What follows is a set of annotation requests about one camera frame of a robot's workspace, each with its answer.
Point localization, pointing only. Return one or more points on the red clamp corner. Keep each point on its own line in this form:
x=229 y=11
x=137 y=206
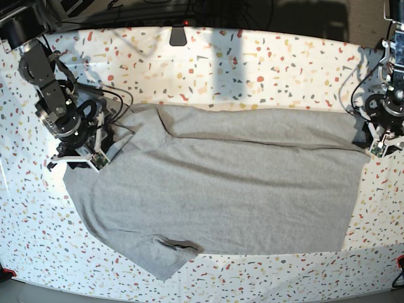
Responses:
x=398 y=282
x=6 y=275

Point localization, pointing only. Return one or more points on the grey T-shirt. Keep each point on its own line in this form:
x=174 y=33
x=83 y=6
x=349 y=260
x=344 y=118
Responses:
x=187 y=181

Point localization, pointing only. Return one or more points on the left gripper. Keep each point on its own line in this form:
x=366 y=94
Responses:
x=383 y=133

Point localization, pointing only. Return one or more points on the red clamp left corner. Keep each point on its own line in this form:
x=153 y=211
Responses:
x=6 y=275

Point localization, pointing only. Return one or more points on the red clamp right corner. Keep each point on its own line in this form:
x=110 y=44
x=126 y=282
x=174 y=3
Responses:
x=398 y=282

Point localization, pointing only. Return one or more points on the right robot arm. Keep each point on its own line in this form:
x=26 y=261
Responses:
x=23 y=28

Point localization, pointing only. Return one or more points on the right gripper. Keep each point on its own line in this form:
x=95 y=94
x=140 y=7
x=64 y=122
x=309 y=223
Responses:
x=85 y=136

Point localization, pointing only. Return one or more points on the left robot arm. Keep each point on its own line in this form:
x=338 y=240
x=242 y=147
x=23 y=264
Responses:
x=389 y=69

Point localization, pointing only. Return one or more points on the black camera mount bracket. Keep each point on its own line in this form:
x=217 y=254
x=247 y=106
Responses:
x=178 y=37

